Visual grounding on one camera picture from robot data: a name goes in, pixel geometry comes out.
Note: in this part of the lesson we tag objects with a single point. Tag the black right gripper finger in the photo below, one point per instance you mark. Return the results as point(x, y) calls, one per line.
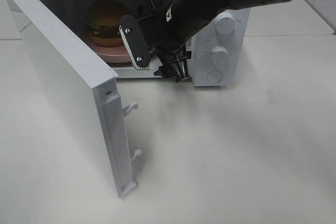
point(166, 70)
point(178, 61)

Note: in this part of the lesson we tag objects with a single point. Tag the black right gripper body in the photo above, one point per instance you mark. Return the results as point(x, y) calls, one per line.
point(161, 25)

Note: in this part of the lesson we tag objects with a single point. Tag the white microwave knob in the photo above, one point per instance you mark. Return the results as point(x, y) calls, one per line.
point(219, 55)
point(225, 23)

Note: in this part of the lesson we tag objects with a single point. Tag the white round door button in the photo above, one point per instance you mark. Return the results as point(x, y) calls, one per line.
point(214, 76)

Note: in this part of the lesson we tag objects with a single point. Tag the pink plate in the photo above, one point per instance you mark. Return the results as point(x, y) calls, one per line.
point(116, 55)

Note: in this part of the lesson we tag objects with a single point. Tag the toy hamburger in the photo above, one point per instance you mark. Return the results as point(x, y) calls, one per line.
point(104, 18)

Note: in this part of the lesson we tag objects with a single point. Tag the white microwave door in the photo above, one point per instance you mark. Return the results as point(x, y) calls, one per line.
point(82, 87)

